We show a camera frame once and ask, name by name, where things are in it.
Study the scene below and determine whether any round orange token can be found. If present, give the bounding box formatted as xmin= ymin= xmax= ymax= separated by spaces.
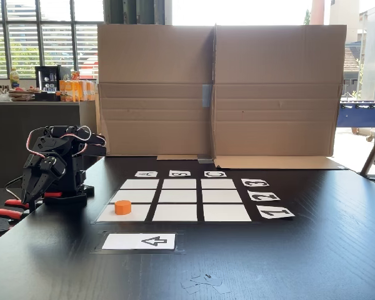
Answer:
xmin=114 ymin=200 xmax=133 ymax=216

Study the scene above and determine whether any white grid sheet black tape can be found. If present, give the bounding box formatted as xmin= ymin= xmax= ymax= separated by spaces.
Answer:
xmin=95 ymin=177 xmax=254 ymax=223

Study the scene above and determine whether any black red table clamp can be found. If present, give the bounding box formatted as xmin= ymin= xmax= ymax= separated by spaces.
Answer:
xmin=0 ymin=199 xmax=31 ymax=237
xmin=27 ymin=191 xmax=64 ymax=215

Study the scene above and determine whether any dark grey counter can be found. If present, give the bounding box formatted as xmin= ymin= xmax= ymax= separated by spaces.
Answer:
xmin=0 ymin=99 xmax=98 ymax=190

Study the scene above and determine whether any wooden fruit tray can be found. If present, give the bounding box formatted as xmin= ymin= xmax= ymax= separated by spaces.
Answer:
xmin=7 ymin=86 xmax=44 ymax=102

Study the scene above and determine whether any black mini fridge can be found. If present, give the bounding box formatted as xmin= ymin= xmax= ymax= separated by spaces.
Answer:
xmin=34 ymin=65 xmax=71 ymax=94

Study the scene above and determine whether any yellow bottle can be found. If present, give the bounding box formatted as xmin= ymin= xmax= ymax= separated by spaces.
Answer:
xmin=9 ymin=67 xmax=21 ymax=89

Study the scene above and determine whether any white arrow paper sheet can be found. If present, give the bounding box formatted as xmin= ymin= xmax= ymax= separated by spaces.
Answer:
xmin=101 ymin=232 xmax=176 ymax=251

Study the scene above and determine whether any brown cardboard screen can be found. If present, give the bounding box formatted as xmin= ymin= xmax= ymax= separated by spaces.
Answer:
xmin=212 ymin=23 xmax=348 ymax=171
xmin=95 ymin=24 xmax=216 ymax=161

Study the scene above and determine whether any clear tape scrap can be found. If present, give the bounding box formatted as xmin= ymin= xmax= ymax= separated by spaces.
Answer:
xmin=180 ymin=273 xmax=232 ymax=295

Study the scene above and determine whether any paper label number 3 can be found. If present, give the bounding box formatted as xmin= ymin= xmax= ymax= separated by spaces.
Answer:
xmin=241 ymin=178 xmax=268 ymax=188

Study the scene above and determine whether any paper label number 2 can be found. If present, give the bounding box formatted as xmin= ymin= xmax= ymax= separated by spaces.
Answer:
xmin=247 ymin=191 xmax=281 ymax=202

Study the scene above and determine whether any paper label number 1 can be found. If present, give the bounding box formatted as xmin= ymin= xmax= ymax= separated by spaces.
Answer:
xmin=256 ymin=205 xmax=296 ymax=220

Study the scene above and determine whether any blue foosball table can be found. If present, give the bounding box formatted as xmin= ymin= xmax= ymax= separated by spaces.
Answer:
xmin=336 ymin=99 xmax=375 ymax=143

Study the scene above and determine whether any thin dark power cable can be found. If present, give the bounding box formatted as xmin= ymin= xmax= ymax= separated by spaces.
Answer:
xmin=4 ymin=176 xmax=24 ymax=201

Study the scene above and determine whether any red white servo cable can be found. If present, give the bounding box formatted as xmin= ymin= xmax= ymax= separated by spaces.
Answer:
xmin=26 ymin=125 xmax=92 ymax=159

